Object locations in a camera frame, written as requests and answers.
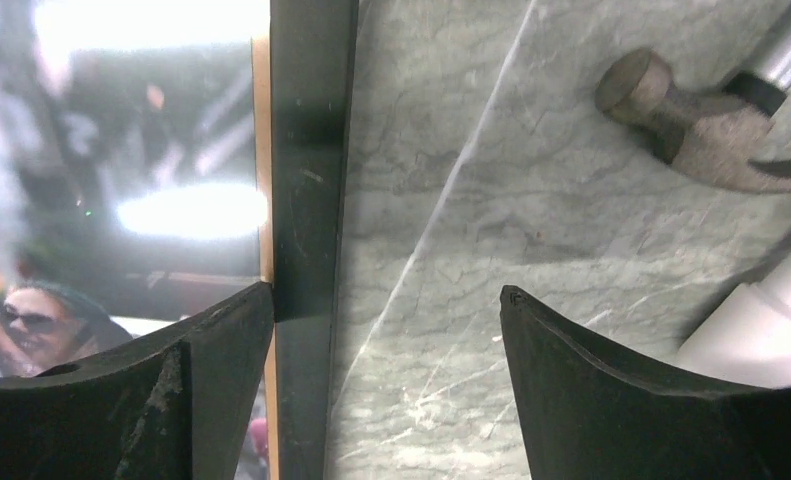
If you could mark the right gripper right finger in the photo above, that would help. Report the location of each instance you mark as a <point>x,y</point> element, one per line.
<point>591,408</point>

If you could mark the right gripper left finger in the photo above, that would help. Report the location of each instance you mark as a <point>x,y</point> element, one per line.
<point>172,404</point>

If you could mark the printed photo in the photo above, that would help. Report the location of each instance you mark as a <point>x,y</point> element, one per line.
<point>129,197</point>

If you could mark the wooden picture frame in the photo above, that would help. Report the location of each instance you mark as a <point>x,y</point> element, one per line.
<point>303,73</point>

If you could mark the white pvc pipe stand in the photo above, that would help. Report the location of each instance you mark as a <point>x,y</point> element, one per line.
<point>747,339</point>

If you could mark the black handled hammer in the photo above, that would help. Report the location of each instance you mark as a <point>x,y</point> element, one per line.
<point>710,136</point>

